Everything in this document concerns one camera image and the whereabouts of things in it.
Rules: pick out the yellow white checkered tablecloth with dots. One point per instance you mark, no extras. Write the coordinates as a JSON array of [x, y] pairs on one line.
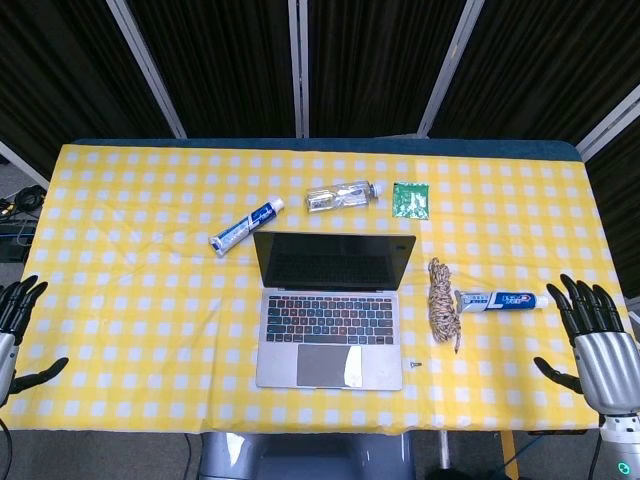
[[150, 300]]

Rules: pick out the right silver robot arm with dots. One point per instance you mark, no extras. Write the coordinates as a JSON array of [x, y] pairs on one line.
[[622, 445]]

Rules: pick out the dark ribbed divider panel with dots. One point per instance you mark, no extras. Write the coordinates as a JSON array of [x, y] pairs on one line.
[[220, 65], [60, 65], [375, 65], [550, 60]]

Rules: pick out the clear plastic water bottle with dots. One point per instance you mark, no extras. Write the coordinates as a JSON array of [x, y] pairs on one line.
[[340, 197]]

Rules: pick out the white divider frame post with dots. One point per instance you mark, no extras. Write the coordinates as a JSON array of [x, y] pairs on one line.
[[299, 70], [150, 70], [22, 167], [447, 70], [607, 122]]

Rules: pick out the green foil packet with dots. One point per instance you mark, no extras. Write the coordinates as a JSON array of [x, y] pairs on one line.
[[411, 200]]

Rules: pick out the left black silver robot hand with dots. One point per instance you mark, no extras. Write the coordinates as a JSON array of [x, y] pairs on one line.
[[9, 350]]

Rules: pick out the metal table leg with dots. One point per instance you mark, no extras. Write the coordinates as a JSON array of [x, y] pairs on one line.
[[443, 450]]

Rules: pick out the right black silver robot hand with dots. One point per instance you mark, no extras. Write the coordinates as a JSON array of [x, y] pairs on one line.
[[607, 370]]

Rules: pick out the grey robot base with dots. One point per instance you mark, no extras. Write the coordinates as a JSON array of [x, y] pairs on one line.
[[305, 457]]

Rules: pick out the silver laptop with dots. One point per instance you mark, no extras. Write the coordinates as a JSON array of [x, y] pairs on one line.
[[330, 320]]

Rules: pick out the white blue toothpaste tube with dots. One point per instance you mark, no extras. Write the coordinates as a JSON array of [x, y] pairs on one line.
[[247, 226], [502, 301]]

